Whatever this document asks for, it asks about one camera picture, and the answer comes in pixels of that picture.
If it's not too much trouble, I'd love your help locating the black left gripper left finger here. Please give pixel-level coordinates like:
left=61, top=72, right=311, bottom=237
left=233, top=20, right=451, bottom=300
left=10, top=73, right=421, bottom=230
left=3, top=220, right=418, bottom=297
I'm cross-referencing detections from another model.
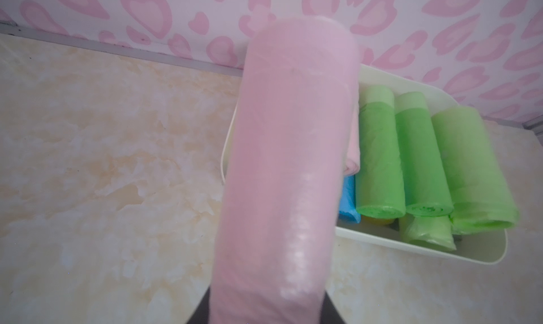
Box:
left=186, top=288, right=211, bottom=324

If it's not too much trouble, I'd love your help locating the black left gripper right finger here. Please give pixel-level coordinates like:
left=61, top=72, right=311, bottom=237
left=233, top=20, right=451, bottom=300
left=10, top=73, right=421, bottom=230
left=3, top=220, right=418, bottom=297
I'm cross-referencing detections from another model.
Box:
left=320, top=292, right=346, bottom=324

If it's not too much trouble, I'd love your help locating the light green roll front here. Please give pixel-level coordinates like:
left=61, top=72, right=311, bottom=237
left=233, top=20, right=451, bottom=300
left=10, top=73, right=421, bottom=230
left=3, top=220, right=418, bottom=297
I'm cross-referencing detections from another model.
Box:
left=399, top=215, right=457, bottom=252

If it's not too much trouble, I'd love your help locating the blue trash bag roll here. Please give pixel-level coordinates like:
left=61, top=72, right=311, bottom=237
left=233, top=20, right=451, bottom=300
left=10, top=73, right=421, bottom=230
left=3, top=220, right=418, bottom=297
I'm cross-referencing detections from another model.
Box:
left=338, top=176, right=361, bottom=224

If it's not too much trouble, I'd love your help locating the green trash bag roll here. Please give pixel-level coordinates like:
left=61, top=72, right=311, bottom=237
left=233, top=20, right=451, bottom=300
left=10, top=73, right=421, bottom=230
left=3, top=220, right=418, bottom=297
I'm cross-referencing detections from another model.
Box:
left=395, top=92, right=453, bottom=217
left=355, top=85, right=406, bottom=219

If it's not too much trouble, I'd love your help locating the light green roll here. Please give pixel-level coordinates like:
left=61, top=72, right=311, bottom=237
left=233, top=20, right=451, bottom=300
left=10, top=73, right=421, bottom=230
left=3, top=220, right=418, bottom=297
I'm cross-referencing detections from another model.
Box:
left=399, top=215, right=457, bottom=252
left=431, top=106, right=520, bottom=235

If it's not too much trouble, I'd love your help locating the pink trash bag roll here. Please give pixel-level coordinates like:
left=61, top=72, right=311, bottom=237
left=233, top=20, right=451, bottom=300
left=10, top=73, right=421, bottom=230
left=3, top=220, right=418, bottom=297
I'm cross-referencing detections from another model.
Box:
left=209, top=17, right=359, bottom=323
left=344, top=103, right=360, bottom=176

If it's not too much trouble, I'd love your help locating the large yellow roll front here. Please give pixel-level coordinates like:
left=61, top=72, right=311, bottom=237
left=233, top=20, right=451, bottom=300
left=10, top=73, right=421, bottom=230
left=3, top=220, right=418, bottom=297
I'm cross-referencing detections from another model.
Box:
left=361, top=216, right=395, bottom=226

